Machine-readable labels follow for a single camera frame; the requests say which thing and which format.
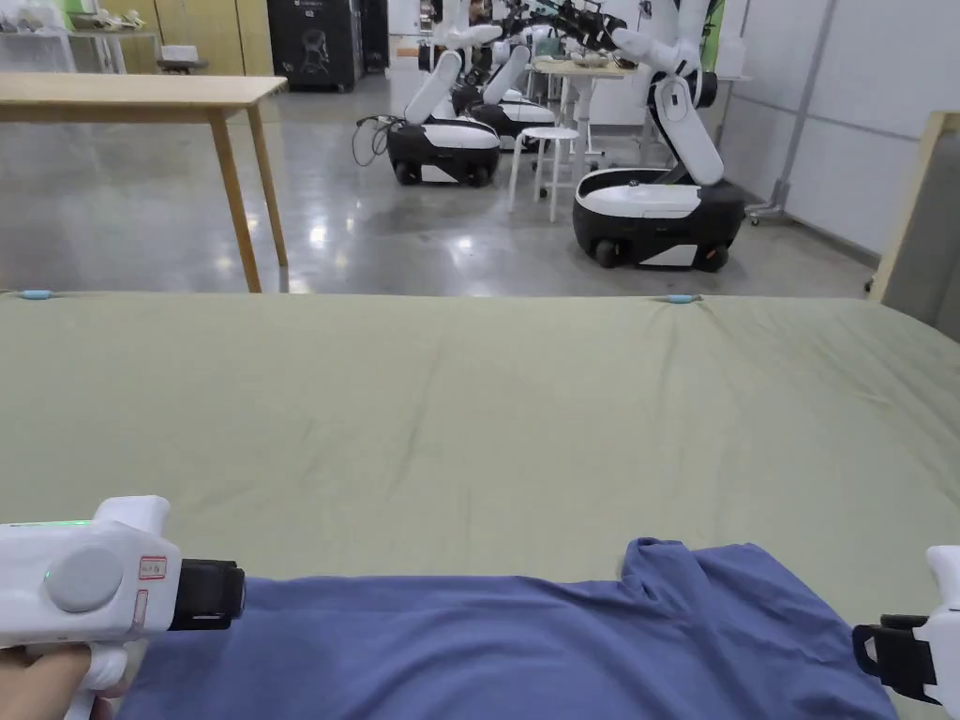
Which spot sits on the small blue sheet clip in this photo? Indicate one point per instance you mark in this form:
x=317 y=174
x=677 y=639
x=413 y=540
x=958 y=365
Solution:
x=684 y=300
x=35 y=295

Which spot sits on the white shelf with objects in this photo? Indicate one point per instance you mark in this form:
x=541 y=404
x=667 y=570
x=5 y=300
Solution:
x=45 y=37

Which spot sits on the grey padded board wooden frame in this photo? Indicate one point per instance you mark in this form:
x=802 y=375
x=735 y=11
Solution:
x=926 y=225

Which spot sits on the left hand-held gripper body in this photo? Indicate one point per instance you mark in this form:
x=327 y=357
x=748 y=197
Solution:
x=82 y=585

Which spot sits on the white and black wheeled robot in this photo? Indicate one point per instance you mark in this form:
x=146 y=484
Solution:
x=517 y=112
x=652 y=202
x=442 y=146

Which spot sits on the blue shirt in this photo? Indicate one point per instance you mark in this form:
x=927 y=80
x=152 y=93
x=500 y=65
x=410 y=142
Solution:
x=487 y=652

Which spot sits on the person's left hand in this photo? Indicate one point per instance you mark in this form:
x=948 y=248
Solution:
x=37 y=686

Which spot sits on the bed with pale green sheet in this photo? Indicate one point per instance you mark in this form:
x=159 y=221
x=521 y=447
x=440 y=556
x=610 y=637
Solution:
x=465 y=420

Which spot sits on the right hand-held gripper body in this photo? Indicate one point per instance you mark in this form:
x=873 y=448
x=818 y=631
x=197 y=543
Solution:
x=946 y=637

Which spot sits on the black cabinet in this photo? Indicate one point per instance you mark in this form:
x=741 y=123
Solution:
x=311 y=45

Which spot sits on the wooden desk with white legs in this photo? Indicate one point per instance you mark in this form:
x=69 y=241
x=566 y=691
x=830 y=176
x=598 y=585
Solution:
x=581 y=69

